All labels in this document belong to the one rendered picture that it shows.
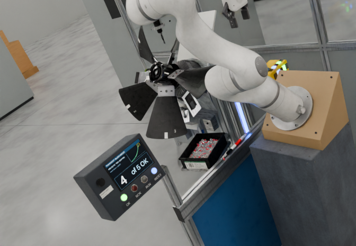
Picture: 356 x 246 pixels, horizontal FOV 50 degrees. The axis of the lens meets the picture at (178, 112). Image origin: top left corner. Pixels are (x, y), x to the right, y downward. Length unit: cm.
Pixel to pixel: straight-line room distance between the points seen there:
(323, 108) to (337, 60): 81
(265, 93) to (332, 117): 31
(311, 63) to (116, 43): 303
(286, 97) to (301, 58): 96
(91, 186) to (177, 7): 63
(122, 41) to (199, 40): 368
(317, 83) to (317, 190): 42
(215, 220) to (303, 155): 54
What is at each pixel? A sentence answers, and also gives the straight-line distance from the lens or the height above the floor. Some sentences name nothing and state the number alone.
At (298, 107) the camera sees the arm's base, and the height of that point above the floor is 108.
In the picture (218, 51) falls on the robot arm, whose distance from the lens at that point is 124.
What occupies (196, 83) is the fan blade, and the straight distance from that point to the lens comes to 187.
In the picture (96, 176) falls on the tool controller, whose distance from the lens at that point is 132.
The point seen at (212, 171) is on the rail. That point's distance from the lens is 174.
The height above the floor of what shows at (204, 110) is 98.
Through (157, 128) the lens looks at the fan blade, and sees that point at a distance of 202.
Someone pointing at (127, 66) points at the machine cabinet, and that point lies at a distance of 501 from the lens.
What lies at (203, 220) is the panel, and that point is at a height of 69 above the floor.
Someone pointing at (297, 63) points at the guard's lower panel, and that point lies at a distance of 247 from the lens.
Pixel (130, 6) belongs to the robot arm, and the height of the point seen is 168.
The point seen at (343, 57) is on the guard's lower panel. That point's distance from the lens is 232.
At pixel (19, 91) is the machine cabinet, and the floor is 26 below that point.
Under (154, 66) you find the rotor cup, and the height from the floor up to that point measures 124.
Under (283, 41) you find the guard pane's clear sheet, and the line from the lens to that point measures 246.
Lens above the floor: 183
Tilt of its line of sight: 24 degrees down
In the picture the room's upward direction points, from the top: 22 degrees counter-clockwise
